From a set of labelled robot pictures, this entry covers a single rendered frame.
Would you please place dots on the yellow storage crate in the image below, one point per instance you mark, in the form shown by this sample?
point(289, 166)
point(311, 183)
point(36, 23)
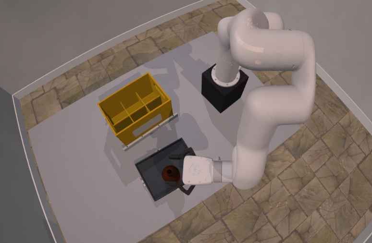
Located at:
point(137, 118)

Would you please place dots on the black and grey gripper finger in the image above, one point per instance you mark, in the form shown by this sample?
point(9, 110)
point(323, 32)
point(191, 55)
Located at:
point(180, 186)
point(182, 155)

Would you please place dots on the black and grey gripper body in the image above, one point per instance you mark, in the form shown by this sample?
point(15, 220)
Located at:
point(197, 170)

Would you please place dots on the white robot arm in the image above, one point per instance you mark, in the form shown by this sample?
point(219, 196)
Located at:
point(249, 43)

